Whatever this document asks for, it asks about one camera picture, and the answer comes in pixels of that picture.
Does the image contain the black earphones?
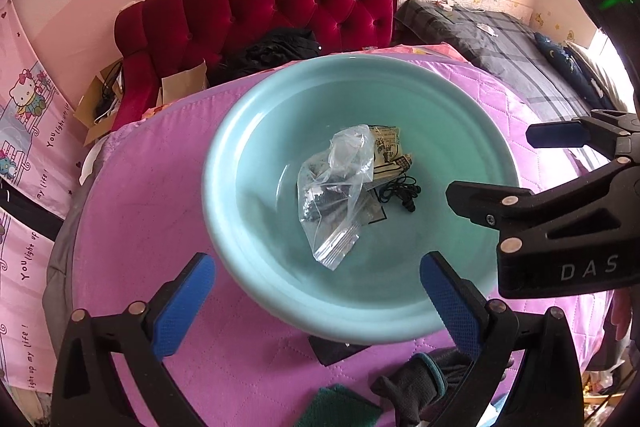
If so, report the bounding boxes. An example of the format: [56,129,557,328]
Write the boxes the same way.
[376,173,422,212]

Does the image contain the beige printed pouch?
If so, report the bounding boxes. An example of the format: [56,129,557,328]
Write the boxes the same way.
[369,126,412,187]

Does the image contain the clear zip plastic bag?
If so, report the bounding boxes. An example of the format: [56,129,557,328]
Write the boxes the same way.
[296,124,374,271]

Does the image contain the navy star pillow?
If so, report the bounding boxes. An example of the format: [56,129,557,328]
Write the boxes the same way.
[534,32,608,109]

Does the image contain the teal plastic basin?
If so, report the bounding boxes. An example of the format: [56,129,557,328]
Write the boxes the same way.
[202,54,518,345]

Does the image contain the dark plaid bed blanket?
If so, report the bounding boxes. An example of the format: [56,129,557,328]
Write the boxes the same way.
[394,0,616,168]

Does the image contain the black knit gloves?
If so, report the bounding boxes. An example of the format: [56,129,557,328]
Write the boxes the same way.
[370,347,475,426]

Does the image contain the green scouring pad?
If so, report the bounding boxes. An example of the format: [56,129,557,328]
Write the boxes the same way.
[294,385,383,427]

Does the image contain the black rolled bag bundle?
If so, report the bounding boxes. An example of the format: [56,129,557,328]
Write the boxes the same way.
[308,336,369,367]

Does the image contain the red velvet tufted sofa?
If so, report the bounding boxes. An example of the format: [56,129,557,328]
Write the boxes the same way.
[113,0,395,129]

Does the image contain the pink cartoon curtain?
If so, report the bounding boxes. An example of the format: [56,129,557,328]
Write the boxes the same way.
[1,0,85,392]

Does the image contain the black garment on sofa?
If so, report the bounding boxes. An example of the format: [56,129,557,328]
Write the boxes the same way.
[206,28,322,88]

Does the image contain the cardboard box with cables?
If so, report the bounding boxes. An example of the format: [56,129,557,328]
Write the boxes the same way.
[74,60,122,146]

